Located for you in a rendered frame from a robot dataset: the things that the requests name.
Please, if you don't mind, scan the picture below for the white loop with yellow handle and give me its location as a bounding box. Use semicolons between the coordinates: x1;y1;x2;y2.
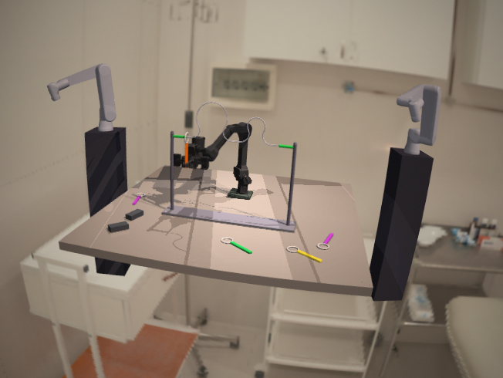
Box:
286;246;322;262

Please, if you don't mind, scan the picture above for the white ring with green handle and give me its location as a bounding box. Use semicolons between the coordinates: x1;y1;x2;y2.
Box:
221;237;252;254

